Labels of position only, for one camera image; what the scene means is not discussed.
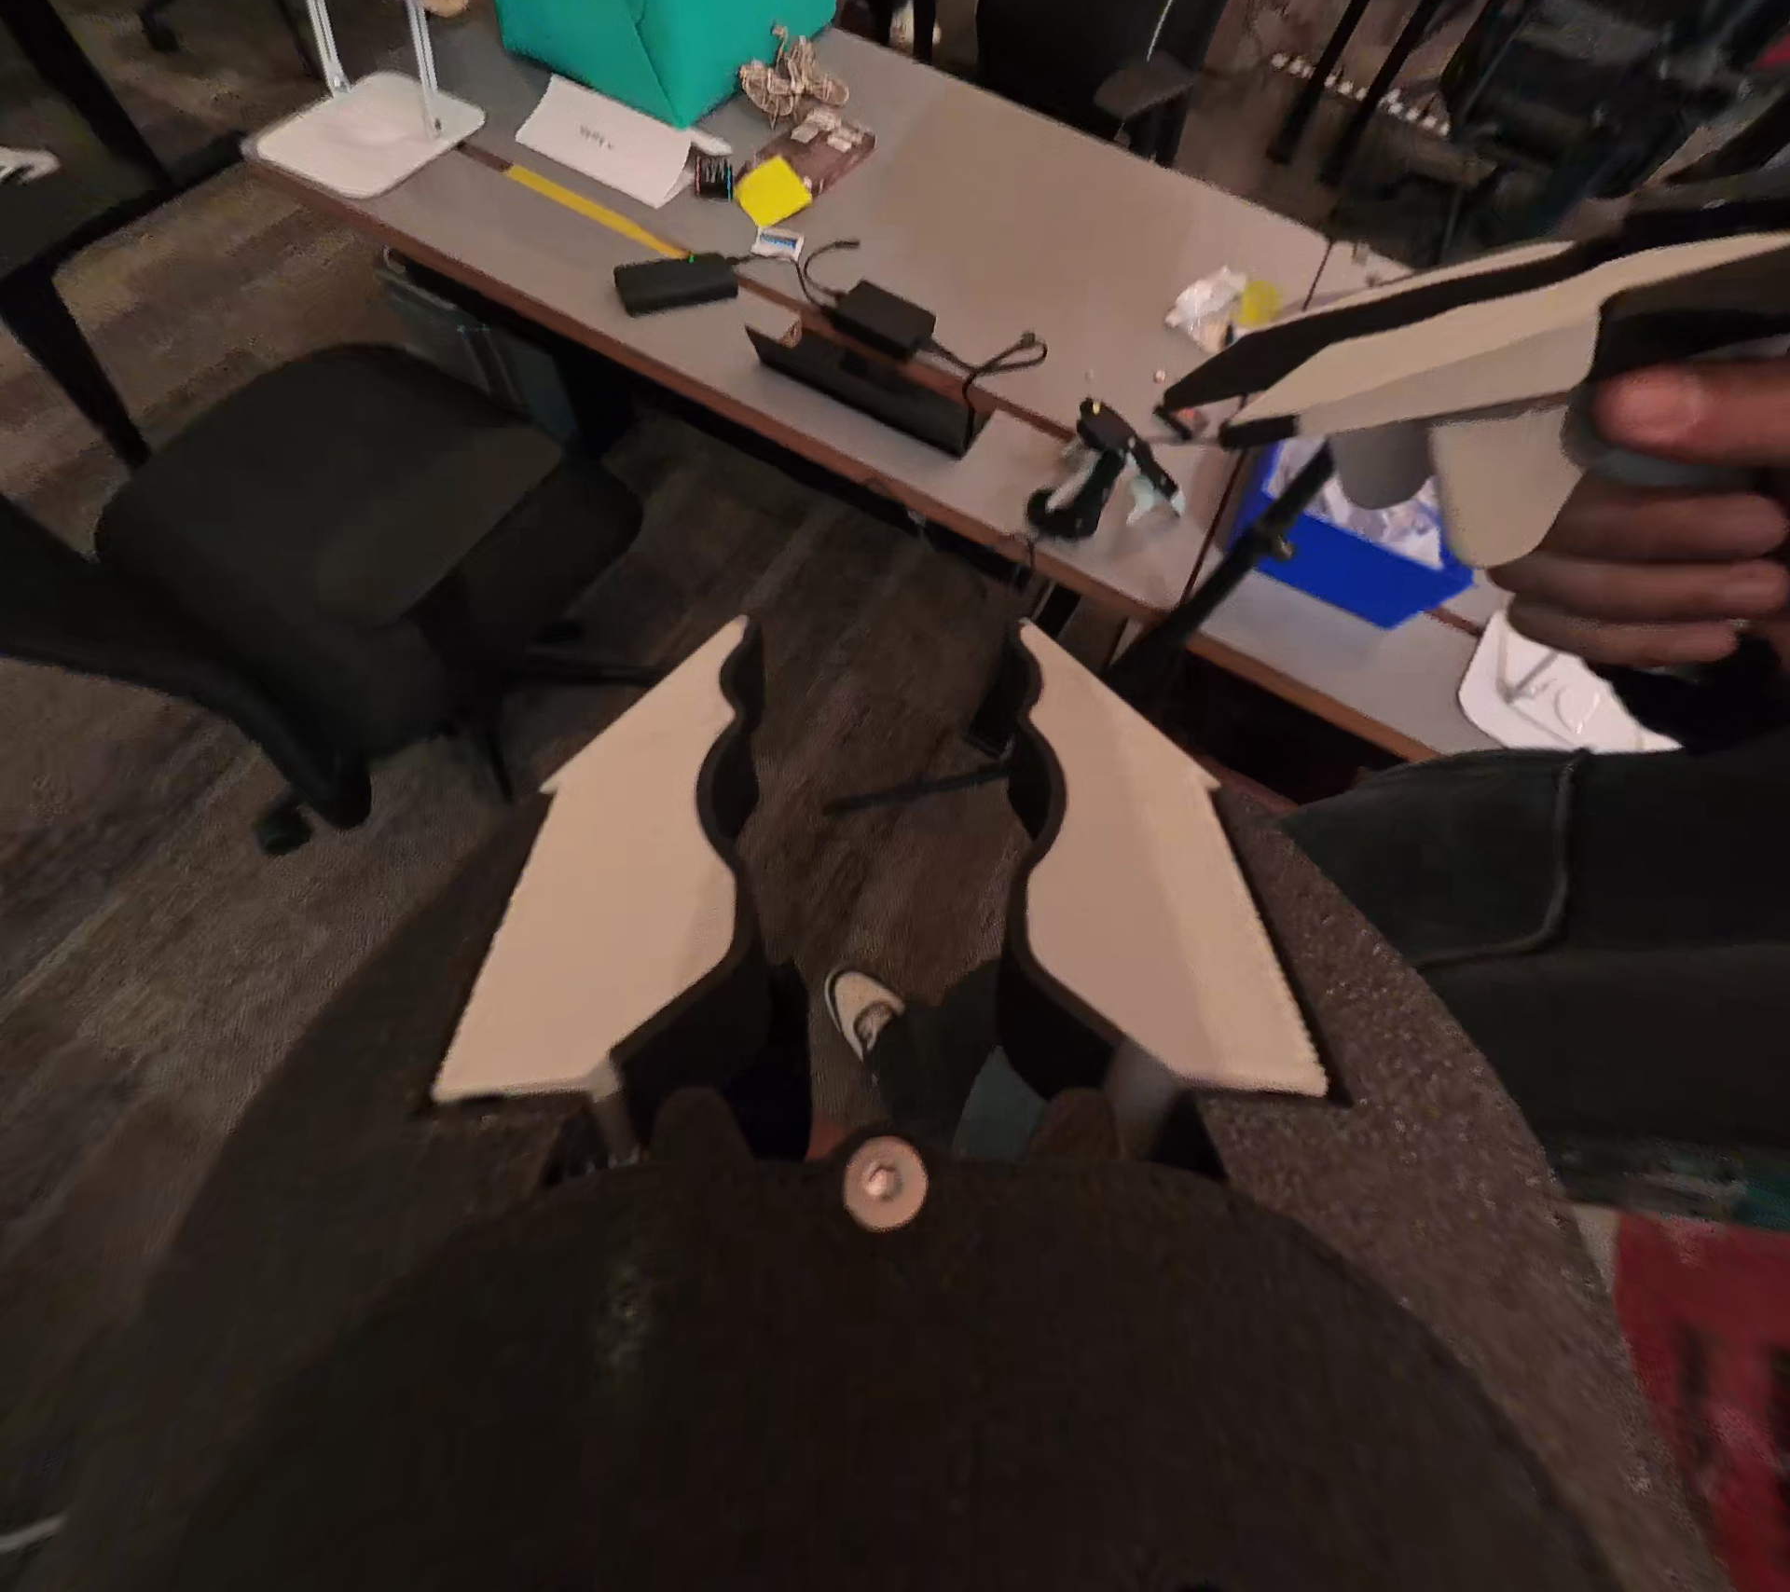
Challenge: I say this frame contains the person's right hand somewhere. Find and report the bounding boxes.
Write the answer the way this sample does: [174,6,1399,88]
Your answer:
[1489,362,1790,676]

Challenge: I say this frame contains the yellow tape strip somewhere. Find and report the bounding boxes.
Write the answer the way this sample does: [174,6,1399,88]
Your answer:
[504,161,691,262]

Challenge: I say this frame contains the bundle of clear plastic bags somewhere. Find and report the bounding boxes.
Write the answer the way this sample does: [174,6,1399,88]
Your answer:
[1327,486,1446,569]

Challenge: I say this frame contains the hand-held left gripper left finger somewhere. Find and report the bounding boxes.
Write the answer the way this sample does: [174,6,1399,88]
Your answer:
[432,618,769,1108]

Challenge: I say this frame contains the black mesh office chair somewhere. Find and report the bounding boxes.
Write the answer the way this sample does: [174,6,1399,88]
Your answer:
[1440,0,1790,269]

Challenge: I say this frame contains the black power bank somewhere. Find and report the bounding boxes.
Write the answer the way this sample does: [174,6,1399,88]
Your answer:
[611,251,743,321]

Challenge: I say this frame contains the person's dark clothing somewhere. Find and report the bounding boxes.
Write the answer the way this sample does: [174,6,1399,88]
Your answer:
[860,739,1790,1155]

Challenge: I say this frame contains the person's white shoe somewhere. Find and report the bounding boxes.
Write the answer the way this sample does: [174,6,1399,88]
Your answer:
[823,966,907,1060]

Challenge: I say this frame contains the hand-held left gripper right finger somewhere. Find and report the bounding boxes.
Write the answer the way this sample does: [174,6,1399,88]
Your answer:
[1004,620,1332,1155]

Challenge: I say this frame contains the yellow paper note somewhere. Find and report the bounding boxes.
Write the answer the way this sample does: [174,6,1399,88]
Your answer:
[736,156,818,230]

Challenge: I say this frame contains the black power adapter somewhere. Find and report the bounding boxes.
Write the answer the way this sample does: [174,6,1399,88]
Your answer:
[834,279,941,359]

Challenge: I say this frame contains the white instruction leaflet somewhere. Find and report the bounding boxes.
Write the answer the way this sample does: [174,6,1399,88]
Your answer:
[1457,610,1685,760]

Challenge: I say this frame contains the white folded card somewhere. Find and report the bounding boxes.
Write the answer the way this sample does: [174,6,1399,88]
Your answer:
[516,74,698,211]

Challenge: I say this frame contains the spare black grey gripper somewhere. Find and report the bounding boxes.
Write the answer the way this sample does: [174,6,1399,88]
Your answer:
[1025,396,1187,541]

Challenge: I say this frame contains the black power cable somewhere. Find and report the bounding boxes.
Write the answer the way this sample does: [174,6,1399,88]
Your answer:
[916,329,1053,409]

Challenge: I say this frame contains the long white power strip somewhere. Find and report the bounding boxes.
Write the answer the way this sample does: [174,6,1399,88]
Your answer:
[1256,51,1450,144]

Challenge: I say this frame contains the wooden bicycle model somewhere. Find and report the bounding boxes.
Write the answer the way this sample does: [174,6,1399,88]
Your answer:
[737,21,853,122]

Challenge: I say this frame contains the blue plastic bin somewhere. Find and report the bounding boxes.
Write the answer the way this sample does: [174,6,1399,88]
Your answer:
[1228,443,1481,633]

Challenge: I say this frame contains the clear plastic bag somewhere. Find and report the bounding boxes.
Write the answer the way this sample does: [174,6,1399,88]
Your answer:
[1164,267,1286,351]

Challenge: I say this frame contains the brown printed box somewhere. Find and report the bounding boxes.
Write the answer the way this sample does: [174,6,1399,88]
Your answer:
[741,115,879,200]

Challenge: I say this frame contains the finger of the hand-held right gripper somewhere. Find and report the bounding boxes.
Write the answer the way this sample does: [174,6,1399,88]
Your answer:
[1217,236,1790,456]
[1159,200,1790,428]

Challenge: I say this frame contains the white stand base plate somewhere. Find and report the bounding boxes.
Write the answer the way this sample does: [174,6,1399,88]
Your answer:
[255,0,489,202]

